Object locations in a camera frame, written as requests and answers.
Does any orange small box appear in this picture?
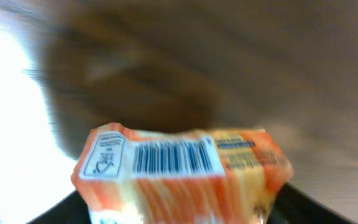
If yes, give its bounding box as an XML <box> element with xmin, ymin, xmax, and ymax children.
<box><xmin>71</xmin><ymin>123</ymin><xmax>293</xmax><ymax>223</ymax></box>

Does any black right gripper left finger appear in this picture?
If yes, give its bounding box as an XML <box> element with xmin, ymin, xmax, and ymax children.
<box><xmin>29</xmin><ymin>191</ymin><xmax>91</xmax><ymax>224</ymax></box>

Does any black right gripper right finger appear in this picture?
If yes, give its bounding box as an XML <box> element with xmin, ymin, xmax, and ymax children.
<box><xmin>267</xmin><ymin>184</ymin><xmax>354</xmax><ymax>224</ymax></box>

